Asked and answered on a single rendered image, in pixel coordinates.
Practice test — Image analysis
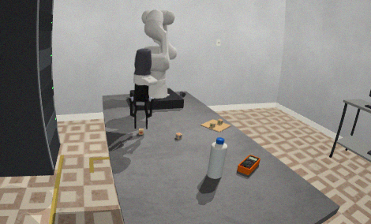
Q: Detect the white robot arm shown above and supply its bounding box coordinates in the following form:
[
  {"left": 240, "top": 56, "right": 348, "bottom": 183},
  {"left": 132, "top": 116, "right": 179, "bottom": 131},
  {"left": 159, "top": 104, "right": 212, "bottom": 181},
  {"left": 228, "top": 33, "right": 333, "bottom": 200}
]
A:
[{"left": 133, "top": 9, "right": 177, "bottom": 99}]

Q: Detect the orange mat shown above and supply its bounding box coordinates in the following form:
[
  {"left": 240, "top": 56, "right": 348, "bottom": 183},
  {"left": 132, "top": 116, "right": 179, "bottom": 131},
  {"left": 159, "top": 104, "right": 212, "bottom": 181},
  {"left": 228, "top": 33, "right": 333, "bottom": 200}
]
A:
[{"left": 202, "top": 119, "right": 231, "bottom": 132}]

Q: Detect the orange multimeter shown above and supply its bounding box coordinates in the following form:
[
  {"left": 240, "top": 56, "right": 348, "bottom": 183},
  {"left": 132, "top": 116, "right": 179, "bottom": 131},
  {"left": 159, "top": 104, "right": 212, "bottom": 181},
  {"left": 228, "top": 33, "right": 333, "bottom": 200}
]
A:
[{"left": 237, "top": 155, "right": 260, "bottom": 175}]

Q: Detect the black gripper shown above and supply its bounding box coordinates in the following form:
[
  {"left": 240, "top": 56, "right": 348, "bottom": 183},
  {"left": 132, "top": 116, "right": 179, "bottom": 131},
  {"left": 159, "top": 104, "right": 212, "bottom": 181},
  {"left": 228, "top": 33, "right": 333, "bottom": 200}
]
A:
[{"left": 129, "top": 84, "right": 154, "bottom": 129}]

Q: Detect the orange block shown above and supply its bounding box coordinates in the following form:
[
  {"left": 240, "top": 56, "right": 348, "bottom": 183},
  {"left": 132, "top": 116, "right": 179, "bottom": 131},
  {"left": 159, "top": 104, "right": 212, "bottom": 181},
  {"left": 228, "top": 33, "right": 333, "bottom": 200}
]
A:
[{"left": 176, "top": 133, "right": 182, "bottom": 140}]

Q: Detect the white bottle with blue cap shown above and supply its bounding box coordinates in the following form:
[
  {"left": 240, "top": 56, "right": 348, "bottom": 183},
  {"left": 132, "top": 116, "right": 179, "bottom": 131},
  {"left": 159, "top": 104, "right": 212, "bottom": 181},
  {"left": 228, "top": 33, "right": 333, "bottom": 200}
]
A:
[{"left": 207, "top": 138, "right": 227, "bottom": 179}]

